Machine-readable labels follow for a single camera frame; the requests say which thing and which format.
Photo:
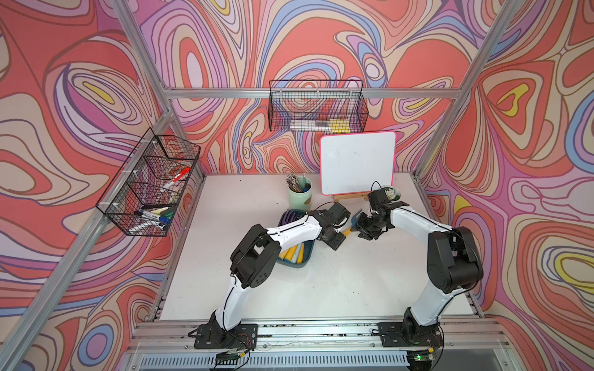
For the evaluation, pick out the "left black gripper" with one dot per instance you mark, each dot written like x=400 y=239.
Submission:
x=337 y=241

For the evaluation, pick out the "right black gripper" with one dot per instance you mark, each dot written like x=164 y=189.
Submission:
x=360 y=226

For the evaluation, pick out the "teal storage box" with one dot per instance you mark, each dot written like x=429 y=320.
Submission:
x=309 y=245

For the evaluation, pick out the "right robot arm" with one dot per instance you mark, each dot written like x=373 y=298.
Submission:
x=453 y=264

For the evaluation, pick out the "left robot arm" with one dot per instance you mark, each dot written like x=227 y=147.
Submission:
x=252 y=263

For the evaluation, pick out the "green pen cup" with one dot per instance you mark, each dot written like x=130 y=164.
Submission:
x=300 y=192

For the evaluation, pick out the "pink framed whiteboard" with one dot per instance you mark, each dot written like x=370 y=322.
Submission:
x=353 y=163

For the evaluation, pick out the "yellow eraser in basket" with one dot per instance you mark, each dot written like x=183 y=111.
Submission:
x=339 y=126

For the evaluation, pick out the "red marker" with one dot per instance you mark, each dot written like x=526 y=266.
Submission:
x=176 y=179

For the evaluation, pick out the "blue marker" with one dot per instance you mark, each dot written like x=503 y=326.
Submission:
x=152 y=216

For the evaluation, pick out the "back wire basket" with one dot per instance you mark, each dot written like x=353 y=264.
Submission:
x=308 y=104

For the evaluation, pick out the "wire basket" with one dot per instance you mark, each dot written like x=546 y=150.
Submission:
x=308 y=104
x=154 y=161

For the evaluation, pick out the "left wire basket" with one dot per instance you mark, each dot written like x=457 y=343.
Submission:
x=154 y=161

